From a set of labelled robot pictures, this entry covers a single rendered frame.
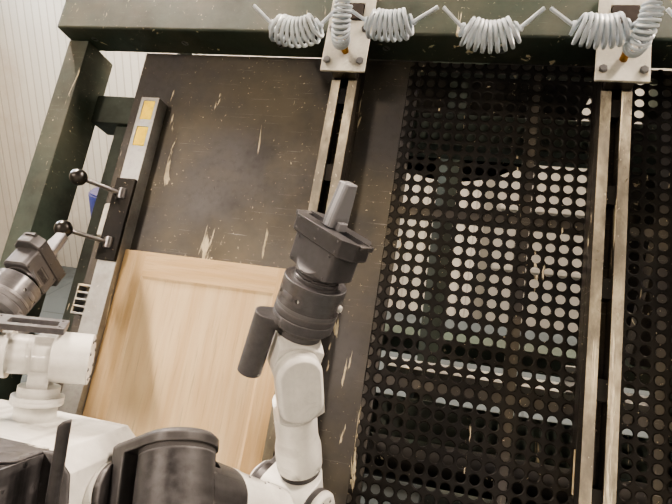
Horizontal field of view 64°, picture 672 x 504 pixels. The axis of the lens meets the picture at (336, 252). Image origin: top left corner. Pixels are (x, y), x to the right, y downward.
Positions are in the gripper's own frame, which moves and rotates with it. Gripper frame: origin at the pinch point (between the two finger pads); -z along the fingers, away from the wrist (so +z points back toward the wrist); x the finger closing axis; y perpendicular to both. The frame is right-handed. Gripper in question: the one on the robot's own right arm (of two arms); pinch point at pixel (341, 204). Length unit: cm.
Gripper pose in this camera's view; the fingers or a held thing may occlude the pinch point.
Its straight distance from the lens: 70.2
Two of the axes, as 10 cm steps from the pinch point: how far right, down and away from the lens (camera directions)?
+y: 7.0, 0.1, 7.1
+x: -6.4, -4.3, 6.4
